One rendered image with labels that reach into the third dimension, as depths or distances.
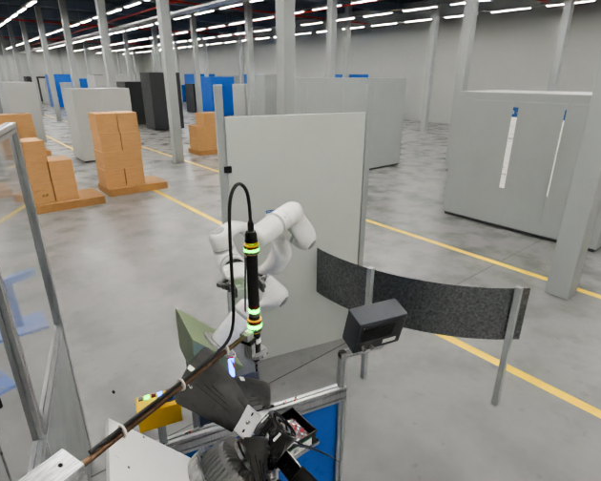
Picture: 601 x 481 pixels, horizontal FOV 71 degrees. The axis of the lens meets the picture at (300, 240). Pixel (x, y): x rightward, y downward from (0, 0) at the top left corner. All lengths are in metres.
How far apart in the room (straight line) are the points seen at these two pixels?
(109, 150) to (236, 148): 6.44
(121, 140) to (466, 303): 7.63
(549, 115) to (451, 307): 4.39
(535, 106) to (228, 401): 6.31
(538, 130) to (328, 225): 4.31
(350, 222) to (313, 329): 1.00
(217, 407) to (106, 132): 8.18
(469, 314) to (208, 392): 2.17
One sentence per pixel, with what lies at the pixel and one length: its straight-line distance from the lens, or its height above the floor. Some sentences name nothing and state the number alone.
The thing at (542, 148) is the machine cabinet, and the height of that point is 1.32.
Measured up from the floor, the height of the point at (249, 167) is 1.65.
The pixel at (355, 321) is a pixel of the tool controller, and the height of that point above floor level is 1.23.
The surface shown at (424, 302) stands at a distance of 3.09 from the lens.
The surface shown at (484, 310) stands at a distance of 3.14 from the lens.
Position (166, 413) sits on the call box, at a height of 1.04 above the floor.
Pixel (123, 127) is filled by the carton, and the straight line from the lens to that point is 9.29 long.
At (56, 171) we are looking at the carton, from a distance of 8.69.
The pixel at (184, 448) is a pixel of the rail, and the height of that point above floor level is 0.81.
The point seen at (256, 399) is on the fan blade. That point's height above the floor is 1.18.
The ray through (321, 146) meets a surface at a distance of 3.23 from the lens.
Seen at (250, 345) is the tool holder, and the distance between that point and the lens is 1.28.
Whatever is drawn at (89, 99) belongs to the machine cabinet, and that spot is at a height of 1.67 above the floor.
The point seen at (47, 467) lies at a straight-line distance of 1.00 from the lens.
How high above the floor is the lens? 2.24
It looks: 21 degrees down
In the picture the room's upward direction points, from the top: straight up
